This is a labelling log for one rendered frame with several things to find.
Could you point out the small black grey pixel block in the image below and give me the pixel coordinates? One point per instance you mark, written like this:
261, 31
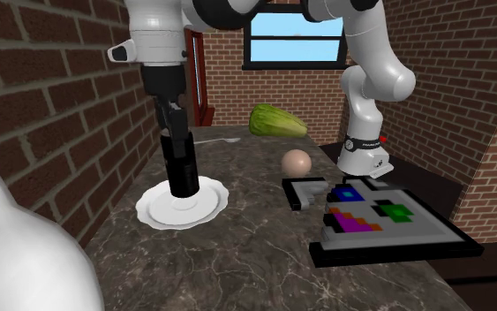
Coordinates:
306, 189

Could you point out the white vase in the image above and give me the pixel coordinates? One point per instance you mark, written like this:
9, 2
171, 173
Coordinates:
20, 254

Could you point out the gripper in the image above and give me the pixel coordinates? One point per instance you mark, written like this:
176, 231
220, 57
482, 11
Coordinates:
163, 81

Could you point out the red door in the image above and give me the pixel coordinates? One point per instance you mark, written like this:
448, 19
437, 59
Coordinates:
199, 86

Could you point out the beige egg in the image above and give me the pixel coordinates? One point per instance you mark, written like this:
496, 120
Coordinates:
296, 163

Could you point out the black framed window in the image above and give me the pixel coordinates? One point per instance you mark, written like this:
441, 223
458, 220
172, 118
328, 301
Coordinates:
295, 49

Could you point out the large multicolour pixel block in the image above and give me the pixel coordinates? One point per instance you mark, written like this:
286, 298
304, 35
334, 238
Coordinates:
411, 234

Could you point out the silver spoon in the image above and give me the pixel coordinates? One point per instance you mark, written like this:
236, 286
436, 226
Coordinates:
224, 140

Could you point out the green lettuce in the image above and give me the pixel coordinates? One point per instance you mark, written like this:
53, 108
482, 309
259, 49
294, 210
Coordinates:
276, 122

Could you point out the white scalloped plate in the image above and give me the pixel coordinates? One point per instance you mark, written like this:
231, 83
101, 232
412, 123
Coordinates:
213, 202

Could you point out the black cylinder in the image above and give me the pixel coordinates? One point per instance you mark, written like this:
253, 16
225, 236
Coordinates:
183, 179

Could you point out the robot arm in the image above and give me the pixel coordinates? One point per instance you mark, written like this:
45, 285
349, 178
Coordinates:
370, 51

